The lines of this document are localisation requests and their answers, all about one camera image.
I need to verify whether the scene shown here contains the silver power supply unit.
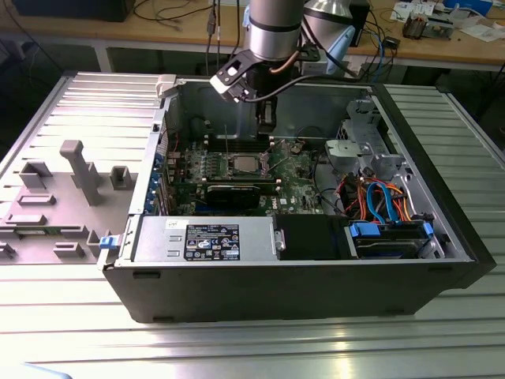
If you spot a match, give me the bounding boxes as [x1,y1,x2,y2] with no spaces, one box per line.
[132,215,277,264]

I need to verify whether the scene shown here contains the wooden desk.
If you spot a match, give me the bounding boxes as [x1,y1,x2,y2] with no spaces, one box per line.
[0,0,505,74]

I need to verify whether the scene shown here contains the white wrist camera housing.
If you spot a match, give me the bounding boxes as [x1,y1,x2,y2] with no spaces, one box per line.
[208,51,261,104]

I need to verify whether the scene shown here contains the copper coloured hose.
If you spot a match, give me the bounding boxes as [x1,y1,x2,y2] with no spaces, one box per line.
[269,49,301,76]

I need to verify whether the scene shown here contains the black RAM slot white clips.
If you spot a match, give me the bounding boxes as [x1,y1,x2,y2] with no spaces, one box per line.
[204,144,275,151]
[204,135,275,142]

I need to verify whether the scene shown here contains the orange wire bundle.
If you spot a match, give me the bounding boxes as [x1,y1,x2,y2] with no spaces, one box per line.
[341,177,417,224]

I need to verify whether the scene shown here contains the white papers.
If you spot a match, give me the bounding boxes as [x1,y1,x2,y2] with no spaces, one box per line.
[461,22,505,43]

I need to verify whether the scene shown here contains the gray parts rack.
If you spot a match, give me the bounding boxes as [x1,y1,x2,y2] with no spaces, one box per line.
[0,139,137,265]

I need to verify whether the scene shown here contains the small electronic assembly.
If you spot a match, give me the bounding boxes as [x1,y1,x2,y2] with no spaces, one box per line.
[402,11,427,40]

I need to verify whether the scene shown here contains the hard disk blue carrier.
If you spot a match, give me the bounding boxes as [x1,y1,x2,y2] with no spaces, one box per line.
[346,220,435,261]

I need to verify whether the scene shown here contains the metal wire locking lever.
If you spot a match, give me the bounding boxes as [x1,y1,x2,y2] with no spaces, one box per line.
[223,124,234,160]

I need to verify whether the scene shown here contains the silver drive cage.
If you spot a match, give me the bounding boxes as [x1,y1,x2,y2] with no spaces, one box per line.
[325,98,407,178]

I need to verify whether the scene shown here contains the black graphics card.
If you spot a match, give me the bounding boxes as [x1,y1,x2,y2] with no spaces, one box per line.
[207,182,261,210]

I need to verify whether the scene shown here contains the blue flat data cable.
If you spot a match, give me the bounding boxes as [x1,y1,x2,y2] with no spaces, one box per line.
[365,182,402,227]

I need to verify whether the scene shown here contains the black and gray PC case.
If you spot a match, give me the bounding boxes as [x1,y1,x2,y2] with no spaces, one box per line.
[96,73,497,325]

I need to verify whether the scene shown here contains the metal socket cover frame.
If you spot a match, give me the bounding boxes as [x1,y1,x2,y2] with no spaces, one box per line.
[262,138,292,178]

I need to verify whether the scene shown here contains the blue desk cable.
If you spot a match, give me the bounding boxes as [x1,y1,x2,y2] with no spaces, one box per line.
[372,31,395,86]

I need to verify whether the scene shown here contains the black plastic shroud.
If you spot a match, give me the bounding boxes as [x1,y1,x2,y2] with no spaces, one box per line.
[277,216,348,261]

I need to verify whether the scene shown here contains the black monitor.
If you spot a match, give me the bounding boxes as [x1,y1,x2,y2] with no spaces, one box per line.
[11,0,135,23]

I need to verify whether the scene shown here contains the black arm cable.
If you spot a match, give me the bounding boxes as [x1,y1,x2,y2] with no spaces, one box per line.
[236,73,360,104]

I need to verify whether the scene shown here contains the tall black device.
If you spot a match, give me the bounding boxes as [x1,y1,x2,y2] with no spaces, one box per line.
[349,0,372,48]

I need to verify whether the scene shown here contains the silver CPU green substrate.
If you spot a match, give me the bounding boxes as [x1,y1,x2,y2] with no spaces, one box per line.
[232,155,261,174]

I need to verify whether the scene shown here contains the pale gray case latch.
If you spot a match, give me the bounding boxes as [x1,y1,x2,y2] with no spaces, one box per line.
[155,73,178,100]

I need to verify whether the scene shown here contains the green motherboard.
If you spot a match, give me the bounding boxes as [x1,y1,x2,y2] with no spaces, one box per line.
[163,136,328,217]

